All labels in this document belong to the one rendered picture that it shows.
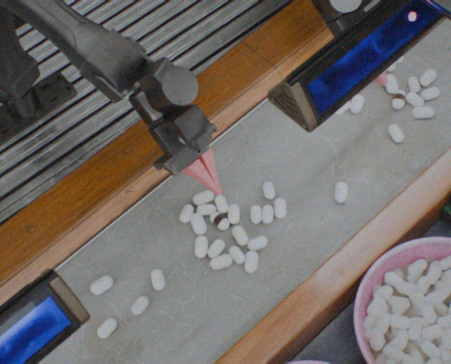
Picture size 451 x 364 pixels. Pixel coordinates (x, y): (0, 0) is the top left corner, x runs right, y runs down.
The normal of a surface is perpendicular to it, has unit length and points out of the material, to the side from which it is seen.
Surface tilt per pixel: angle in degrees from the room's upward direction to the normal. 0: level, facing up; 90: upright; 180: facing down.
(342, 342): 0
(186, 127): 40
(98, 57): 31
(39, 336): 58
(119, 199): 45
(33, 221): 0
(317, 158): 0
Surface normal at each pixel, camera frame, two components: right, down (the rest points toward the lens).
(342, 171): -0.08, -0.51
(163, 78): 0.50, -0.11
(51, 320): 0.52, 0.25
